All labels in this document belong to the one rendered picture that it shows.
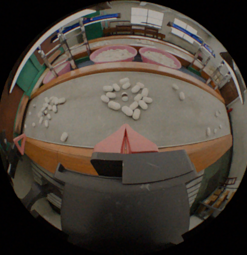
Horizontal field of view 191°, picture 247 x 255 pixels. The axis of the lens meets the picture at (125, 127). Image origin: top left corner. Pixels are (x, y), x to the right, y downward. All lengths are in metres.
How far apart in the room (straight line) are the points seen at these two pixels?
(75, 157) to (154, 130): 0.24
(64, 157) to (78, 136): 0.09
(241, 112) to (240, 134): 0.86
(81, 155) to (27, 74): 0.87
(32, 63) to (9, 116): 0.49
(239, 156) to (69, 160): 4.70
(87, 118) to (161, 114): 0.23
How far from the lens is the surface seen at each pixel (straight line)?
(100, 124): 0.26
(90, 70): 0.40
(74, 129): 0.29
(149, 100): 0.27
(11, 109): 0.83
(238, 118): 4.53
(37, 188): 0.53
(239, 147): 4.51
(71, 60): 0.46
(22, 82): 0.89
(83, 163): 0.24
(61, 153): 0.29
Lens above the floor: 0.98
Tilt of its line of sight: 77 degrees down
